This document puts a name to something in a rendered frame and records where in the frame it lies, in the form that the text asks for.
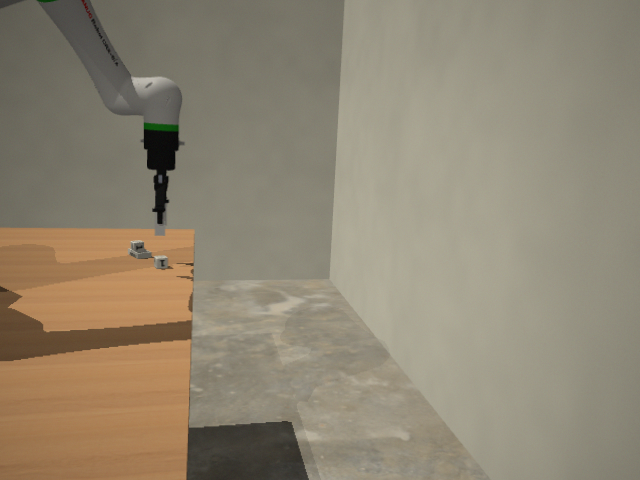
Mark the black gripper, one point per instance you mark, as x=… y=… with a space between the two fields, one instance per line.
x=160 y=161

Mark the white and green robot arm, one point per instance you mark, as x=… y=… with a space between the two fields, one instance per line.
x=157 y=99

